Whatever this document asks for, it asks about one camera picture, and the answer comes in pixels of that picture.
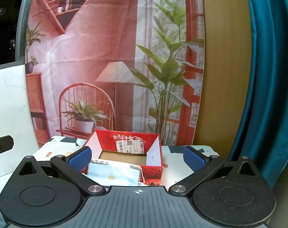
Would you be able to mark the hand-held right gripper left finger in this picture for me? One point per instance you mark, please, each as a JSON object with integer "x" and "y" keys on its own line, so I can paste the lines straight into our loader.
{"x": 79, "y": 159}

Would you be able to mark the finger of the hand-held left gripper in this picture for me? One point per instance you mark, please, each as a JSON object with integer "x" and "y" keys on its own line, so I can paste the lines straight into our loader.
{"x": 3, "y": 144}

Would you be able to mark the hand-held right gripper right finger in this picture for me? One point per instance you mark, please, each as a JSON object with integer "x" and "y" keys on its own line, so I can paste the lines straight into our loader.
{"x": 195, "y": 158}

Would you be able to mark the pale blue packet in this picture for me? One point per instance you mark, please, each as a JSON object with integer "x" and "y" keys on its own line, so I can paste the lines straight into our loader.
{"x": 115, "y": 173}

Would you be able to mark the red strawberry print box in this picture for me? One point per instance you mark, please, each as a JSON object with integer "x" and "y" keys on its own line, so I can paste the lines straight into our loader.
{"x": 153, "y": 173}

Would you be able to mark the white marble panel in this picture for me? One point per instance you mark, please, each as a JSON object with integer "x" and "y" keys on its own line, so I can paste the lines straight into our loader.
{"x": 8, "y": 111}

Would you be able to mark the wooden panel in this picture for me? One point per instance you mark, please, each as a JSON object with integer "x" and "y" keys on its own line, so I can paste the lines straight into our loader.
{"x": 224, "y": 76}

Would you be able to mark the teal curtain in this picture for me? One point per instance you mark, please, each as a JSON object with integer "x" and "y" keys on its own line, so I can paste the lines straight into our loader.
{"x": 269, "y": 76}

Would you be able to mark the printed room scene wall cloth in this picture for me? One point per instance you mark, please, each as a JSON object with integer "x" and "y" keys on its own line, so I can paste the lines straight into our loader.
{"x": 87, "y": 40}

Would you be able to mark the grey window frame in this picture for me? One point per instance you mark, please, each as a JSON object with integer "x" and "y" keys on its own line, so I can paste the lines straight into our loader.
{"x": 21, "y": 16}

